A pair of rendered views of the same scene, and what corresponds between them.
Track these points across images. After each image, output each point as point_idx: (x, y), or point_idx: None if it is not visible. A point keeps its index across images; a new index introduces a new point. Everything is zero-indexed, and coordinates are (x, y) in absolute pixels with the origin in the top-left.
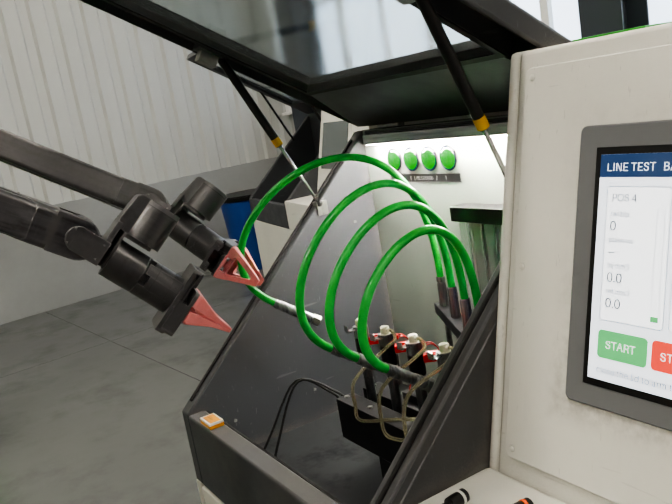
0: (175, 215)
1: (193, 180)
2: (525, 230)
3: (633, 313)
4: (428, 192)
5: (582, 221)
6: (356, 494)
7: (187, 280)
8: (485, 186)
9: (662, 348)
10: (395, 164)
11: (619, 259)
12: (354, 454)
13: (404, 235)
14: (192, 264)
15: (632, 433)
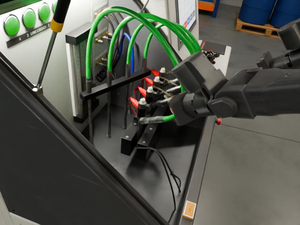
0: (281, 27)
1: (205, 56)
2: (170, 10)
3: (182, 19)
4: (42, 39)
5: (176, 0)
6: (160, 161)
7: (271, 56)
8: (75, 18)
9: (184, 24)
10: (18, 28)
11: (180, 7)
12: (128, 179)
13: (181, 25)
14: (264, 55)
15: (183, 47)
